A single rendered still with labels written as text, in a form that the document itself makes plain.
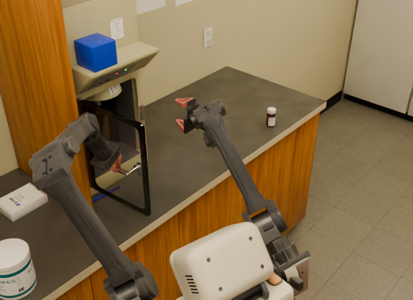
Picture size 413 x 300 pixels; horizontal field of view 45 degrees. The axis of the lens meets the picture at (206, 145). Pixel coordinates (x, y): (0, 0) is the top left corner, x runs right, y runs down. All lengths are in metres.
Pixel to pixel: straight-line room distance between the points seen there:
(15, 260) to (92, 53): 0.69
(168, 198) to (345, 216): 1.73
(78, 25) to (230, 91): 1.26
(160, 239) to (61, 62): 0.83
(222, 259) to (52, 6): 0.89
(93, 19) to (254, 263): 1.02
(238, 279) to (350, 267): 2.00
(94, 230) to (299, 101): 1.79
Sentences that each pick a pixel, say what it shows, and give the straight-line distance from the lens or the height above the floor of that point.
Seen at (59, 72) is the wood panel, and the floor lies 1.54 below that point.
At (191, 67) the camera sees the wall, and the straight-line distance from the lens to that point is 2.93.
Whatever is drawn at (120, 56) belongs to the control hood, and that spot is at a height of 1.51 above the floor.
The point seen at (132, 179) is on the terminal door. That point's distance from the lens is 1.82.
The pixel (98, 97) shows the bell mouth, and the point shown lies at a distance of 1.97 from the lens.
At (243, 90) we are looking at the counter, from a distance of 2.85.
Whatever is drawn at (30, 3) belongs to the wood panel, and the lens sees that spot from 1.71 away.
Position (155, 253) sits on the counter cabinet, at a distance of 2.10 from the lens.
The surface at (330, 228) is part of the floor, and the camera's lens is 3.39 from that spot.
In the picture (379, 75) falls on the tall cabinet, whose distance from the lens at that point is 4.66.
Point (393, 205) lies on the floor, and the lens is 3.70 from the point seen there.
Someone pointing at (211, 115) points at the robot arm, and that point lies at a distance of 1.46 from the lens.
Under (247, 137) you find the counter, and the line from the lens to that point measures 2.42.
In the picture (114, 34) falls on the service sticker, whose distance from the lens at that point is 1.89.
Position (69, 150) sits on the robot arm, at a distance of 1.21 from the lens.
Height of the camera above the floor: 2.22
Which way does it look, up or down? 33 degrees down
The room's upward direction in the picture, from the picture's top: straight up
